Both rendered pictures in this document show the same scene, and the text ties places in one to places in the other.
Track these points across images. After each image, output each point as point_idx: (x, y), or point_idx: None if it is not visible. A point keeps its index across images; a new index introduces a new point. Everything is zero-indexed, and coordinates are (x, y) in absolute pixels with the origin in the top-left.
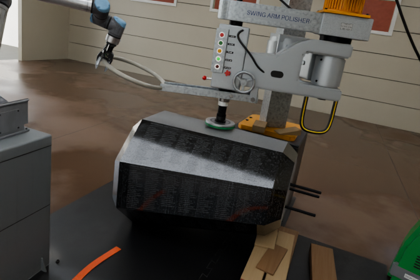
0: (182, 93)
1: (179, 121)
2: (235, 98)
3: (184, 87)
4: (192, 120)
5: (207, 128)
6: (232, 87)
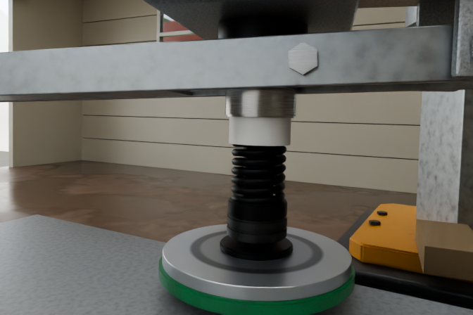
0: (3, 95)
1: (22, 269)
2: (341, 70)
3: (8, 54)
4: (115, 252)
5: (162, 311)
6: None
